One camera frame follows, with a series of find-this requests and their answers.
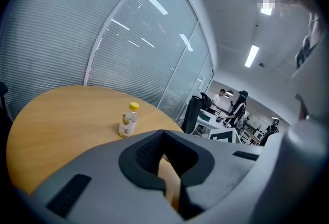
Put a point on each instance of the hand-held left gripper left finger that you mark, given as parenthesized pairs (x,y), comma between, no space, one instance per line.
(138,164)

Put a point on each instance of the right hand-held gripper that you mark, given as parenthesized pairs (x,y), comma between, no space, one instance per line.
(228,134)

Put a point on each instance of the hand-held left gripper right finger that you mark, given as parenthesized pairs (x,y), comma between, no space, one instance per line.
(192,166)

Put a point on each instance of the white desk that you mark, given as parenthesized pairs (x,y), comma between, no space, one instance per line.
(213,122)

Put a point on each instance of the black office chair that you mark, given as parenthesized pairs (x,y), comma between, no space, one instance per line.
(3,102)
(194,115)

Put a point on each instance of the round pendant lamp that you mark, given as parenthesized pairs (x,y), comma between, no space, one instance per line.
(229,92)

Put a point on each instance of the yellow-capped plastic bottle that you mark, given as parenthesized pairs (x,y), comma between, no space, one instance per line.
(128,121)

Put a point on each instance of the rectangular ceiling light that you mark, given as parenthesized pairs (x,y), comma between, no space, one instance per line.
(266,10)
(252,55)

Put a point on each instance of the round wooden table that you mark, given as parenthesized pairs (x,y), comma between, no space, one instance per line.
(64,128)

